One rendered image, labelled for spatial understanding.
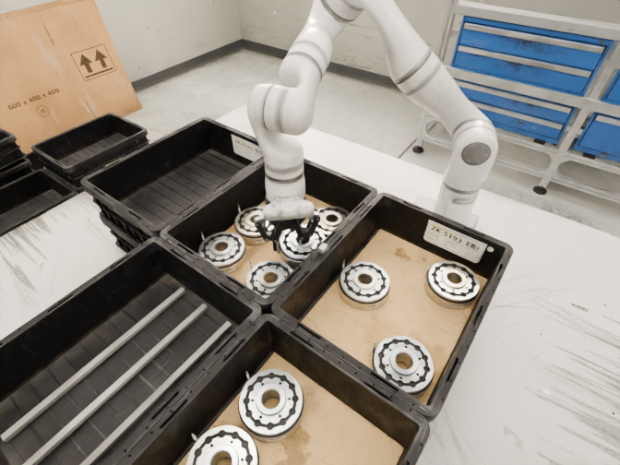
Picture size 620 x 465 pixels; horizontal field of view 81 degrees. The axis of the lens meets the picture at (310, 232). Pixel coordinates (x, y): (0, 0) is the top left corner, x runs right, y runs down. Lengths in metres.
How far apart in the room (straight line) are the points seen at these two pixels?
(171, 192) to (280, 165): 0.51
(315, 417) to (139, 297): 0.43
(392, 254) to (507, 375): 0.35
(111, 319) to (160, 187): 0.42
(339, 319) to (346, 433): 0.20
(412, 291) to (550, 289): 0.43
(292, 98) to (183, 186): 0.58
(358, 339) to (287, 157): 0.36
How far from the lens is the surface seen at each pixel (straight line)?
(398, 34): 0.80
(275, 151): 0.62
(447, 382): 0.60
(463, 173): 0.92
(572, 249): 1.26
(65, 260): 1.20
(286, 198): 0.66
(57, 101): 3.35
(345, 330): 0.72
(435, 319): 0.77
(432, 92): 0.84
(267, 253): 0.84
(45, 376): 0.82
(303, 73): 0.61
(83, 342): 0.83
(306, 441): 0.65
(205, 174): 1.11
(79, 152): 2.10
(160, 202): 1.04
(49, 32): 3.36
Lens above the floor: 1.45
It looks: 45 degrees down
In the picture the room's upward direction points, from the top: straight up
